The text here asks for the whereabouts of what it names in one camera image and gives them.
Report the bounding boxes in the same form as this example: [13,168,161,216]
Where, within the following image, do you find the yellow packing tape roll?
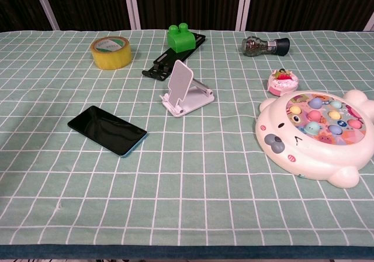
[89,36,134,70]

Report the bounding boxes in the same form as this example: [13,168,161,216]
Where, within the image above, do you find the black smartphone with blue edge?
[67,105,148,158]

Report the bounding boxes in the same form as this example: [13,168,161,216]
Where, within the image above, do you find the glass spice grinder bottle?
[241,36,290,57]

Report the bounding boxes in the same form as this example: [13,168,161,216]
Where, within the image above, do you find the white folding phone stand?
[159,59,216,118]

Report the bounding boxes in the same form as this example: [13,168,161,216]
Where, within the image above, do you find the white bear whack-a-mole toy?
[255,89,374,189]

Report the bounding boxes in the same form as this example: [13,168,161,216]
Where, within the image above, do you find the pink toy cake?
[266,68,299,96]

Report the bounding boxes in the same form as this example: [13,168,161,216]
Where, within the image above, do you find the green toy building block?
[167,23,196,53]

